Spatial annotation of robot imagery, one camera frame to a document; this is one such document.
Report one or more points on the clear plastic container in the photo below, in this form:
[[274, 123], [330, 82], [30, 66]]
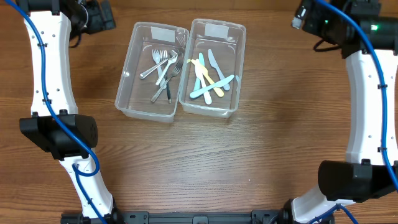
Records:
[[134, 94], [227, 41]]

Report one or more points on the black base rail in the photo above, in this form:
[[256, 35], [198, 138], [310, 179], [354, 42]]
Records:
[[253, 217]]

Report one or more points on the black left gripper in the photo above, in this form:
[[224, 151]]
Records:
[[104, 16]]

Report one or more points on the black handled fork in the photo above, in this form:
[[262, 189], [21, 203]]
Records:
[[168, 91]]

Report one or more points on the translucent white plastic knife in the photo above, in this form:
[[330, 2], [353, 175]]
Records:
[[214, 64]]

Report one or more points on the mint green plastic knife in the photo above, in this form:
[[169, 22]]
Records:
[[197, 81]]

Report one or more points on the small white plastic fork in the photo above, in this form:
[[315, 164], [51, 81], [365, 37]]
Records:
[[157, 58]]

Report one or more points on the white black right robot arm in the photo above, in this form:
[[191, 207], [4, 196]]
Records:
[[368, 44]]

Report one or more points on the yellow plastic knife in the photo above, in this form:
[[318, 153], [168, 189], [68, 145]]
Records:
[[204, 72]]

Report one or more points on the clear plastic right container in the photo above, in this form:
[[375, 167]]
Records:
[[227, 41]]

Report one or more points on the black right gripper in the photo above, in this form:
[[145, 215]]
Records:
[[311, 21]]

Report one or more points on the clear plastic left container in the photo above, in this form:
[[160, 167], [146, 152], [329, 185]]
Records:
[[134, 94]]

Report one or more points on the cream plastic knife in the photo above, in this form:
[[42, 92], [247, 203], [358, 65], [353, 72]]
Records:
[[199, 74]]

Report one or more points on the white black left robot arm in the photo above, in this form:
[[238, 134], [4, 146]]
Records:
[[55, 124]]

